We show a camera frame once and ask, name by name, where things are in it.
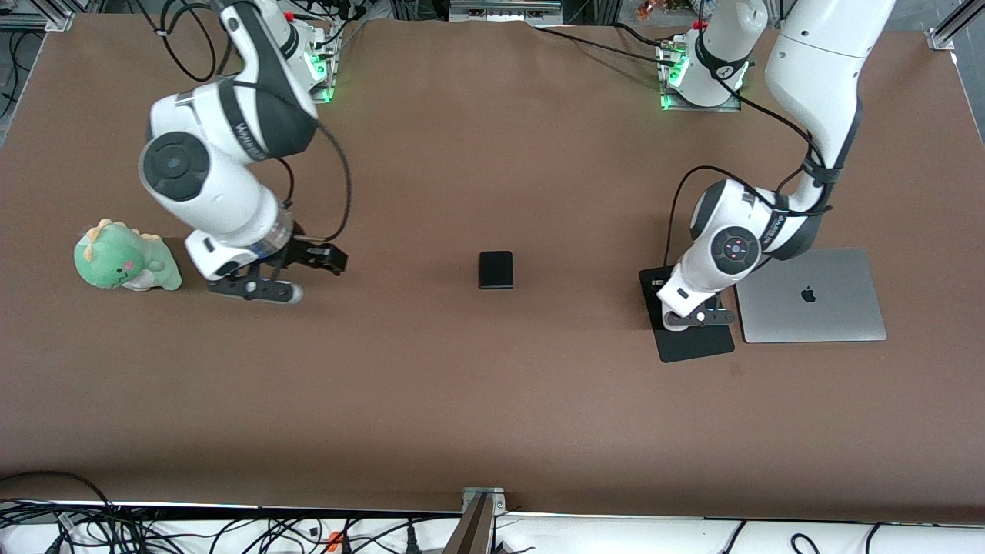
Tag black phone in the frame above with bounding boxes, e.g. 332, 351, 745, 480
478, 251, 514, 290

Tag green dinosaur plush toy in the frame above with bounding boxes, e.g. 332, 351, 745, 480
74, 219, 183, 292

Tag black mouse pad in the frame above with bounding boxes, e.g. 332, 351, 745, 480
639, 265, 736, 363

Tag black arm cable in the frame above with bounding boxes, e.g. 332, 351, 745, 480
135, 0, 352, 244
666, 73, 836, 270

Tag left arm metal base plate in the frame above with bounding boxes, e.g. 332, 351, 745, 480
656, 38, 743, 113

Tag tangled black cables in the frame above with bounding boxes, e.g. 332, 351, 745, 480
0, 500, 462, 554

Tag looped black cable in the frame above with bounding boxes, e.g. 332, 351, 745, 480
0, 471, 116, 539

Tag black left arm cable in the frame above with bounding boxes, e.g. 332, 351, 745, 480
666, 73, 836, 270

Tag black base power cable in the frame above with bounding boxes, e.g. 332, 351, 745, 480
531, 22, 678, 68

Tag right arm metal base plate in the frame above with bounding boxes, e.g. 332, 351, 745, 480
308, 23, 339, 103

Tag metal table edge bracket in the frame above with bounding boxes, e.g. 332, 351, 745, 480
461, 486, 508, 515

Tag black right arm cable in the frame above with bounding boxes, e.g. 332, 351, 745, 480
135, 0, 352, 244

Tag silver closed laptop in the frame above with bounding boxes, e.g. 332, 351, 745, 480
735, 247, 888, 344

